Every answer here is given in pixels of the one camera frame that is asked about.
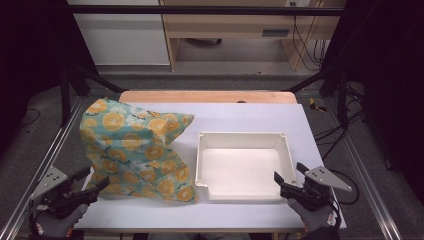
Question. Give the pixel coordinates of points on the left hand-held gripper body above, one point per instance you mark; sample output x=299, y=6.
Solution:
x=50, y=186

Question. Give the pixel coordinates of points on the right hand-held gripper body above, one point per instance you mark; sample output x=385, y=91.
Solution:
x=321, y=178

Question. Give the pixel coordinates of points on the white plastic tray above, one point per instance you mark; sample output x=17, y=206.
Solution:
x=240, y=170

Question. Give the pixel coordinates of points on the floral teal orange cloth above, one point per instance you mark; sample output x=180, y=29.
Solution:
x=133, y=146

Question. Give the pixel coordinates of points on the person's left hand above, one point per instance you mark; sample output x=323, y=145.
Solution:
x=56, y=225

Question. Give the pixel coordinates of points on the person's right hand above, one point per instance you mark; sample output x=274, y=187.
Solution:
x=316, y=220

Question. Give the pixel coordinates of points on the yellow and black tool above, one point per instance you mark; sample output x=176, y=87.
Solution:
x=315, y=106

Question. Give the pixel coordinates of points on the black metal stand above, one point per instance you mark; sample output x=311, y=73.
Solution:
x=333, y=83
x=75, y=80

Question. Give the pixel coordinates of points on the white cabinet panel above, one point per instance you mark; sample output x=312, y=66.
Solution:
x=123, y=40

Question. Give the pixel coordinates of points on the light wooden desk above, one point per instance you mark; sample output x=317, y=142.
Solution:
x=230, y=28

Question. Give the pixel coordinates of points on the aluminium rail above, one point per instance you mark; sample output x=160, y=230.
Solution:
x=50, y=156
x=363, y=166

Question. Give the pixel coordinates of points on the black frame bar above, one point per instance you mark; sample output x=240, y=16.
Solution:
x=206, y=10

